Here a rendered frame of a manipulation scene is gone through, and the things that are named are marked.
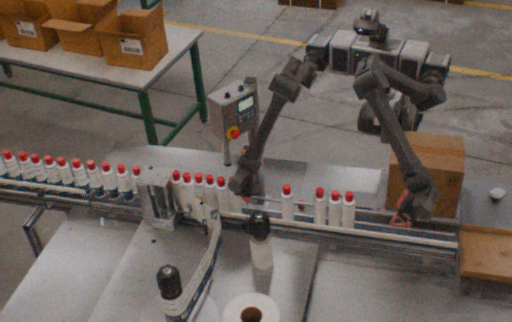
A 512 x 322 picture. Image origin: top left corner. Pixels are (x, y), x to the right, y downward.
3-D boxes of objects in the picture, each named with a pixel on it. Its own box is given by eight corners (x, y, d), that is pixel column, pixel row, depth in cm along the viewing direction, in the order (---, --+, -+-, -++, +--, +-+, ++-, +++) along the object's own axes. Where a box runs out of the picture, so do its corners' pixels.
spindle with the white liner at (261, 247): (249, 274, 242) (244, 222, 224) (255, 257, 249) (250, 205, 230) (271, 277, 240) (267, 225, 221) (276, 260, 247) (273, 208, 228)
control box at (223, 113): (211, 133, 250) (206, 95, 238) (242, 116, 258) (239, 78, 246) (226, 144, 244) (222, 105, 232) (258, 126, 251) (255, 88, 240)
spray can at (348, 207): (340, 231, 256) (342, 196, 244) (342, 223, 260) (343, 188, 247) (353, 233, 255) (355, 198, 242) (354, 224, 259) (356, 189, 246)
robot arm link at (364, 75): (371, 44, 207) (349, 57, 214) (375, 78, 201) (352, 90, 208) (445, 87, 233) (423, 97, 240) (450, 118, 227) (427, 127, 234)
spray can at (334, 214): (327, 230, 257) (328, 195, 245) (329, 222, 261) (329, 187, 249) (339, 232, 256) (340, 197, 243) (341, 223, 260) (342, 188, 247)
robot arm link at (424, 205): (427, 168, 205) (406, 176, 210) (419, 190, 197) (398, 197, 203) (446, 194, 207) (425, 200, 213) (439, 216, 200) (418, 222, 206)
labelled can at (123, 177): (122, 202, 282) (112, 168, 269) (126, 194, 285) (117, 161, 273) (132, 203, 280) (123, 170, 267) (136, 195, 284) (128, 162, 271)
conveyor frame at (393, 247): (91, 209, 286) (88, 202, 283) (101, 194, 295) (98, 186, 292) (455, 261, 246) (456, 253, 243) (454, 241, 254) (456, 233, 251)
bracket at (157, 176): (135, 183, 252) (134, 181, 251) (145, 166, 260) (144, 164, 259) (165, 187, 249) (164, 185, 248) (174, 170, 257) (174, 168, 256)
